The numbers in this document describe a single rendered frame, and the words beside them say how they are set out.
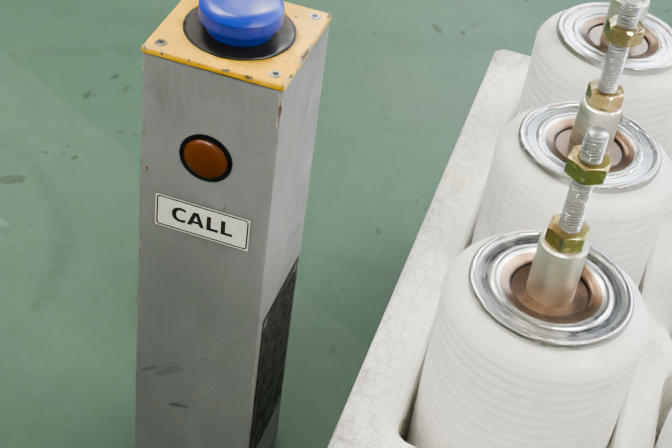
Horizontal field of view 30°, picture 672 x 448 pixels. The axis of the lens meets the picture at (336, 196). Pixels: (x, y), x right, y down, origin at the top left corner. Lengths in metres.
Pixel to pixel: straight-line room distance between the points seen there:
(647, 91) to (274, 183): 0.25
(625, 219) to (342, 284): 0.33
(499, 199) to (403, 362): 0.10
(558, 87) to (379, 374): 0.22
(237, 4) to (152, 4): 0.64
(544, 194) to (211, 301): 0.18
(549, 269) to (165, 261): 0.21
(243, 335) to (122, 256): 0.28
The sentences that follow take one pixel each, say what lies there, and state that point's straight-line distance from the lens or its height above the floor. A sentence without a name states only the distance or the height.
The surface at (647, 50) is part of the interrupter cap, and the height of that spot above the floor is 0.25.
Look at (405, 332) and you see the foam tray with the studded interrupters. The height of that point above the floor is 0.18.
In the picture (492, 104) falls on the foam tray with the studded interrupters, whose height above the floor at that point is 0.18.
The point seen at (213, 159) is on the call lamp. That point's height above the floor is 0.27.
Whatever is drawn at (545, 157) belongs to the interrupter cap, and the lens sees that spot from 0.65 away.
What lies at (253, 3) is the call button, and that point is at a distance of 0.59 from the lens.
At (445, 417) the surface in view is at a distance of 0.60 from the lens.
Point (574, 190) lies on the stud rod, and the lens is 0.54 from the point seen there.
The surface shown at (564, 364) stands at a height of 0.25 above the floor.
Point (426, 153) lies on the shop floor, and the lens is 1.07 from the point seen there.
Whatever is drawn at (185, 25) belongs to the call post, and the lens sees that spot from 0.60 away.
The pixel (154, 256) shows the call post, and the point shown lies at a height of 0.19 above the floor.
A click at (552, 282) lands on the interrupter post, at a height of 0.26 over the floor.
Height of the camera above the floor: 0.63
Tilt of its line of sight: 39 degrees down
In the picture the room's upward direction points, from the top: 8 degrees clockwise
